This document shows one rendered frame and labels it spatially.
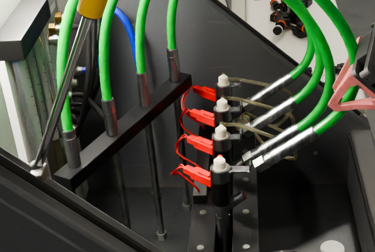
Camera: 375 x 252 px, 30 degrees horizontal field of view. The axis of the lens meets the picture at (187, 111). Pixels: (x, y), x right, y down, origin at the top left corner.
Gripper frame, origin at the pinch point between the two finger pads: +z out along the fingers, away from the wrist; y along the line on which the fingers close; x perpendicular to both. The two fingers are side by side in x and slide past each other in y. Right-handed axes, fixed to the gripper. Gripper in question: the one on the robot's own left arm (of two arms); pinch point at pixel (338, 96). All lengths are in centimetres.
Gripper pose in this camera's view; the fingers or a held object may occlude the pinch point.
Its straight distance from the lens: 90.8
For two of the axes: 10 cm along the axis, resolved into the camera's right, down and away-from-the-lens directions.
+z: -5.5, 4.5, 7.0
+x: 7.7, 5.9, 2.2
